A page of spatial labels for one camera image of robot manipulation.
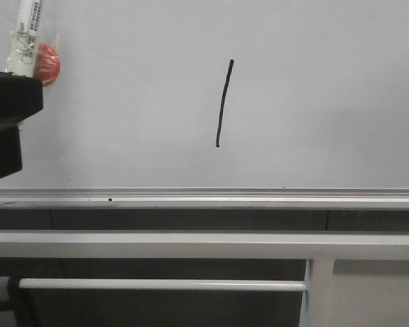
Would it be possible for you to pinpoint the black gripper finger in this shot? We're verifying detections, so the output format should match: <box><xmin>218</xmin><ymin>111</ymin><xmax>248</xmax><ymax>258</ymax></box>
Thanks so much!
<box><xmin>0</xmin><ymin>72</ymin><xmax>43</xmax><ymax>125</ymax></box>
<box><xmin>0</xmin><ymin>125</ymin><xmax>22</xmax><ymax>179</ymax></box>

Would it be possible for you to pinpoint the white whiteboard marker pen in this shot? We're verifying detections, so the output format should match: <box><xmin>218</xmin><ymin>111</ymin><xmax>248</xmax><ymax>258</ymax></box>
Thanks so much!
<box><xmin>7</xmin><ymin>0</ymin><xmax>44</xmax><ymax>78</ymax></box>

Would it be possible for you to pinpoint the red round magnet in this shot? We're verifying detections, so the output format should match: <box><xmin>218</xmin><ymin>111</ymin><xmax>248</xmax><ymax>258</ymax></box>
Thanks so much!
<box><xmin>33</xmin><ymin>44</ymin><xmax>61</xmax><ymax>87</ymax></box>

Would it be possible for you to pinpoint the large whiteboard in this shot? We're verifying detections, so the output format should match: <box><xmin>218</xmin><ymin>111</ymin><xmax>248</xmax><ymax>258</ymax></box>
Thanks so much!
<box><xmin>0</xmin><ymin>1</ymin><xmax>409</xmax><ymax>189</ymax></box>

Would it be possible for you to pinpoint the aluminium whiteboard tray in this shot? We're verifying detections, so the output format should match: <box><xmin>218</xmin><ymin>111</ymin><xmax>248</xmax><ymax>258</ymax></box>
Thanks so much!
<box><xmin>0</xmin><ymin>187</ymin><xmax>409</xmax><ymax>210</ymax></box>

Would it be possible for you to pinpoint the black chair part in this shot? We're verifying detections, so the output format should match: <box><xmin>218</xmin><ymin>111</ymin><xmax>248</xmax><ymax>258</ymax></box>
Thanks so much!
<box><xmin>7</xmin><ymin>277</ymin><xmax>35</xmax><ymax>327</ymax></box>

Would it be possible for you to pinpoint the white round stand bar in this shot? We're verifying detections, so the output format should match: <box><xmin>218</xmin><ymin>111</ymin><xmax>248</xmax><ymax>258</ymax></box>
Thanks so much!
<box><xmin>19</xmin><ymin>279</ymin><xmax>308</xmax><ymax>292</ymax></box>

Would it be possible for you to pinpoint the white stand upright post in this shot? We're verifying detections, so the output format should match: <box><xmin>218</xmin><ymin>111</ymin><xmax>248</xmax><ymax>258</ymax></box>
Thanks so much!
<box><xmin>299</xmin><ymin>258</ymin><xmax>335</xmax><ymax>326</ymax></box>

